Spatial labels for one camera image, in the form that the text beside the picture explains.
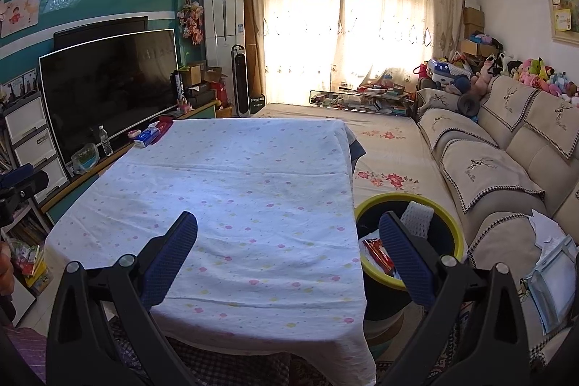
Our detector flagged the artificial flower wall decoration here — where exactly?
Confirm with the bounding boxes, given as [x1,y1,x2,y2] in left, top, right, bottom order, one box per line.
[178,0,205,46]

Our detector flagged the black cylinder tube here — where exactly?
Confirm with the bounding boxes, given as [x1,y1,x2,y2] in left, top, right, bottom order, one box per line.
[171,69,184,105]

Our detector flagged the red snack wrapper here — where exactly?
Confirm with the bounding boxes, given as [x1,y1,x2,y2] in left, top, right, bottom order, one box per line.
[360,238,397,276]

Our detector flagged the person's left hand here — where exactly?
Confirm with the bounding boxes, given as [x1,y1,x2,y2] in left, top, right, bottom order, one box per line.
[0,240,15,297]

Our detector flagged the person's purple striped clothing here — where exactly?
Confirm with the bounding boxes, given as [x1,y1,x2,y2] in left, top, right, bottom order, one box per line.
[0,320,51,386]

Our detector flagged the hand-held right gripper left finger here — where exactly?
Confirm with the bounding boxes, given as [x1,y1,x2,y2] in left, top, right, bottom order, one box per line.
[45,211,200,386]

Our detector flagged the blue white patterned bag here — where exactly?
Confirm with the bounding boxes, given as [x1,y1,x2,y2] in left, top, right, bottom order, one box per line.
[427,59,458,84]

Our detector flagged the tower fan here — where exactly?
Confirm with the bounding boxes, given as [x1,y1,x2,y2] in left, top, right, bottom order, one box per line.
[232,44,250,117]

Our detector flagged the grey round cushion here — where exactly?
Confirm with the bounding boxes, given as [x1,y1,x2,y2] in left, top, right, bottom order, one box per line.
[458,94,481,118]

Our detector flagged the pink cartoon wall picture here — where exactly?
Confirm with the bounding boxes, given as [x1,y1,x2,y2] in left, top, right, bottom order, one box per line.
[0,0,41,38]

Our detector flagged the pile of books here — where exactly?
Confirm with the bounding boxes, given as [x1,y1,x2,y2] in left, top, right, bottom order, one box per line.
[9,241,51,288]

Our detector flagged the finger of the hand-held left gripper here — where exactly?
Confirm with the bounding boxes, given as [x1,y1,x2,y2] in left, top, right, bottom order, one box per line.
[17,170,50,200]
[0,164,35,188]

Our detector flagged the yellow-rimmed black trash bin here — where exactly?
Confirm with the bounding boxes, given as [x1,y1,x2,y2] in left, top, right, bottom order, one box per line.
[354,192,465,323]

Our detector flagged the pile of plush toys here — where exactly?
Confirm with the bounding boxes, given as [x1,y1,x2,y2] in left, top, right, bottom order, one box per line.
[507,58,579,107]

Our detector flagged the cream embroidered curtains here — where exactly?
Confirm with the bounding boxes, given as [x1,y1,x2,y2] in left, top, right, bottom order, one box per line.
[246,0,466,106]

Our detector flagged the white crumpled papers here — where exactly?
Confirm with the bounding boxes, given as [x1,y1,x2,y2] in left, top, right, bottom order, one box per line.
[527,209,566,252]

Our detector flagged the beige sofa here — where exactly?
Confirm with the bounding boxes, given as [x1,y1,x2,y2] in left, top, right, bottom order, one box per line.
[414,74,579,369]

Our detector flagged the blue tissue pack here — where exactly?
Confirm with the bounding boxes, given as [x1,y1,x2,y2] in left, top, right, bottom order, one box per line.
[135,128,162,148]

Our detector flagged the small open cardboard box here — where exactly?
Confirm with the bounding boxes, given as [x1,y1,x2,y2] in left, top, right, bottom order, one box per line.
[185,63,222,85]

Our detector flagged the clear glass bowl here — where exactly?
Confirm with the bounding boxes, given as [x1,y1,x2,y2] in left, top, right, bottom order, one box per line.
[71,143,100,175]

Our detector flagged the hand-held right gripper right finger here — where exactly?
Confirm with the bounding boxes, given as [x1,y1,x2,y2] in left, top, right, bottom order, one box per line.
[377,211,530,386]

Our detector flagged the beige floral bed sheet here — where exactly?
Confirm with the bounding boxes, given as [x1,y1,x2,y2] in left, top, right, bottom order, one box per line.
[253,103,471,242]

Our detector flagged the white drawer cabinet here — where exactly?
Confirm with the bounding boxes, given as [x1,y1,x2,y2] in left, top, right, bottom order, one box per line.
[2,92,69,202]

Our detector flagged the blue plastic packet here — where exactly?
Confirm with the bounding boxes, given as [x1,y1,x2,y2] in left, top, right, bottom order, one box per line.
[527,234,579,335]

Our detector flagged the stacked cardboard boxes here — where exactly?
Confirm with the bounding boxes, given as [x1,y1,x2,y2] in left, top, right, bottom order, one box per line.
[462,7,485,39]

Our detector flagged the white dotted tablecloth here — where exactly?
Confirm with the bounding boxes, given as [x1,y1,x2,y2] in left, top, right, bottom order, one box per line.
[44,118,378,386]

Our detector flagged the framed flower painting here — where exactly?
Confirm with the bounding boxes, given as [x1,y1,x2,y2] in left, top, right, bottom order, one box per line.
[539,0,579,46]

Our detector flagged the red pouch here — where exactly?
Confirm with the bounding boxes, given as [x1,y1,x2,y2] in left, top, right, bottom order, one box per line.
[149,118,174,138]

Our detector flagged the clear water bottle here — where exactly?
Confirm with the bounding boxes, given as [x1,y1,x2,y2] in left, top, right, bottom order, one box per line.
[98,125,114,157]

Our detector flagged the large curved television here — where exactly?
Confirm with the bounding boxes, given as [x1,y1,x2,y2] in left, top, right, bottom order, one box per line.
[39,29,178,165]

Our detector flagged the white standing air conditioner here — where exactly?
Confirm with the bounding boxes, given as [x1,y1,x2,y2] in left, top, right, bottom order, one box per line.
[203,0,246,76]

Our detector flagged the teal wooden television stand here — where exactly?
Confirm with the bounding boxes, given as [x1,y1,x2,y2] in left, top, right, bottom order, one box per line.
[43,103,219,225]

